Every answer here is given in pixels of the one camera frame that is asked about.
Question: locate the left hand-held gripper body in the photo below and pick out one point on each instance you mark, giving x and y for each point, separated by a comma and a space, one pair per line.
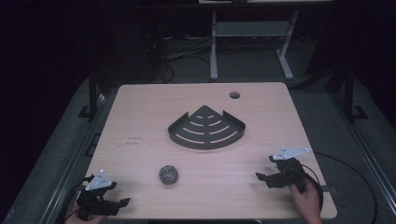
93, 203

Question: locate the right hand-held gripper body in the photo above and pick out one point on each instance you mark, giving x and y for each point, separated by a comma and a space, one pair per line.
289, 174

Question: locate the steel wool ball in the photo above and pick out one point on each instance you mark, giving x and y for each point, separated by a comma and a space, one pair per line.
168, 174

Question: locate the black metal corner shelf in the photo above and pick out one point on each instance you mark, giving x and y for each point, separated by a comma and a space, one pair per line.
207, 135

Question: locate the person's left hand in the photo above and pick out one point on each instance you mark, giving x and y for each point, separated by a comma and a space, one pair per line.
82, 221

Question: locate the person's right hand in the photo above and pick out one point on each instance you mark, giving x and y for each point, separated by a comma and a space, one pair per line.
309, 205

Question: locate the grey metal stand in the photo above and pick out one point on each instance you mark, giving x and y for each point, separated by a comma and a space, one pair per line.
252, 28

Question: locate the aluminium frame rail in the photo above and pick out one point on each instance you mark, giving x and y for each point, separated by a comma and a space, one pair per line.
370, 149
73, 161

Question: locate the black metal post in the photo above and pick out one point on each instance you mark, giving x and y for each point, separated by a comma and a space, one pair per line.
92, 93
348, 93

